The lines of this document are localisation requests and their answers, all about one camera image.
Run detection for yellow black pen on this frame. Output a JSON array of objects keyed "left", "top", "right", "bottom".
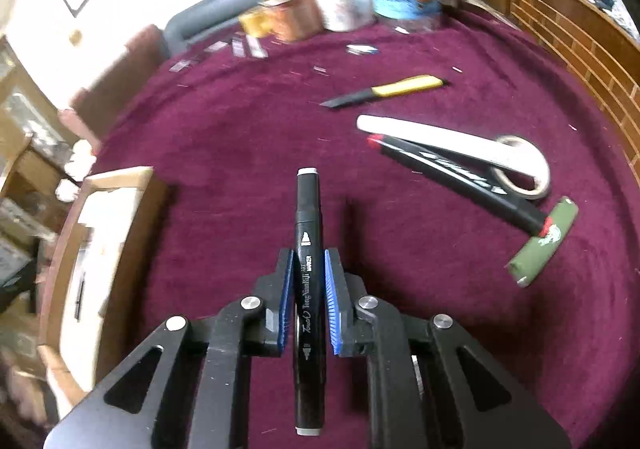
[{"left": 319, "top": 74, "right": 447, "bottom": 109}]

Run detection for black marker grey caps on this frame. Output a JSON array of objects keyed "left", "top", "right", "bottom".
[{"left": 292, "top": 168, "right": 327, "bottom": 436}]

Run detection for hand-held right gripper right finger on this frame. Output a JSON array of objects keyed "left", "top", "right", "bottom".
[{"left": 324, "top": 249, "right": 517, "bottom": 449}]

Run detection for green lighter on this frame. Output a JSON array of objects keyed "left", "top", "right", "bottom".
[{"left": 504, "top": 196, "right": 580, "bottom": 288}]

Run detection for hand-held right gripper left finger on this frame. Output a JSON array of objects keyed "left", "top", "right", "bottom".
[{"left": 100, "top": 248, "right": 296, "bottom": 449}]

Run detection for white paint marker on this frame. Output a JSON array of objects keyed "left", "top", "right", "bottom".
[{"left": 355, "top": 114, "right": 532, "bottom": 176}]

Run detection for wooden cabinet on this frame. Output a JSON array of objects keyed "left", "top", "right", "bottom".
[{"left": 474, "top": 0, "right": 640, "bottom": 167}]

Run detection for black marker red ends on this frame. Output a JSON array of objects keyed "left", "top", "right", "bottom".
[{"left": 367, "top": 134, "right": 552, "bottom": 236}]

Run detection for brown armchair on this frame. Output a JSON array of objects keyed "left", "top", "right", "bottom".
[{"left": 57, "top": 24, "right": 167, "bottom": 151}]

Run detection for shallow cardboard box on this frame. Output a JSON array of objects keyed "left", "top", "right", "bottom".
[{"left": 37, "top": 166, "right": 172, "bottom": 412}]

